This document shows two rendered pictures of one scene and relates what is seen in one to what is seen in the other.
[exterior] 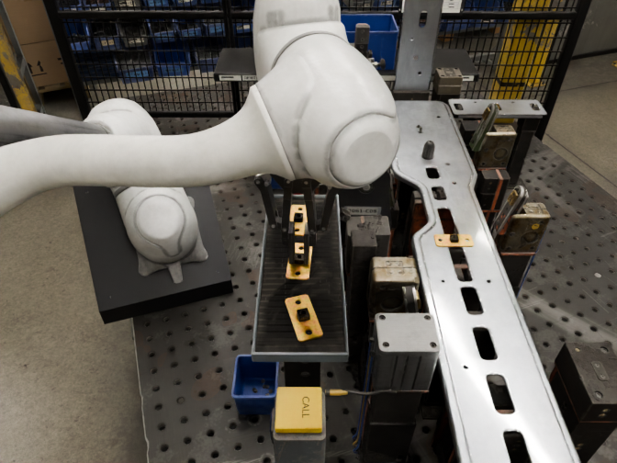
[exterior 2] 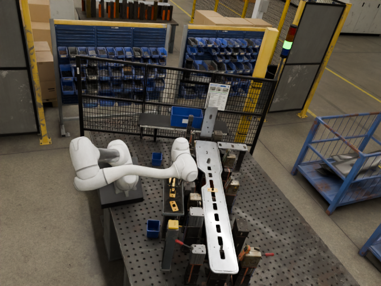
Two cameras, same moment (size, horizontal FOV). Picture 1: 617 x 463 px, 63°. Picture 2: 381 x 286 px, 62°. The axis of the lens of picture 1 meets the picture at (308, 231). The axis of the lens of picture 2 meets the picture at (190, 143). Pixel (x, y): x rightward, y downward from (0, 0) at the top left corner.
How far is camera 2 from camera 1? 1.36 m
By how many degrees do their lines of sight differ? 10
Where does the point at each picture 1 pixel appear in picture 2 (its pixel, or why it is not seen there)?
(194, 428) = (133, 240)
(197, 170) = (163, 176)
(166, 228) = (131, 180)
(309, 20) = (183, 150)
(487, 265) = (220, 197)
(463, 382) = (210, 225)
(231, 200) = not seen: hidden behind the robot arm
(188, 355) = (130, 219)
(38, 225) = (42, 168)
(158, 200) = not seen: hidden behind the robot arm
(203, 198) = not seen: hidden behind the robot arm
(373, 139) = (193, 175)
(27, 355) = (45, 223)
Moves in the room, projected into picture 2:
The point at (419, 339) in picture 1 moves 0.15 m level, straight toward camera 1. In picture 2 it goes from (199, 213) to (193, 230)
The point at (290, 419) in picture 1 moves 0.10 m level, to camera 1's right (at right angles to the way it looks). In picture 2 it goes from (172, 226) to (187, 226)
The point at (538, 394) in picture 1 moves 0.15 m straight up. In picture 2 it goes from (227, 229) to (232, 214)
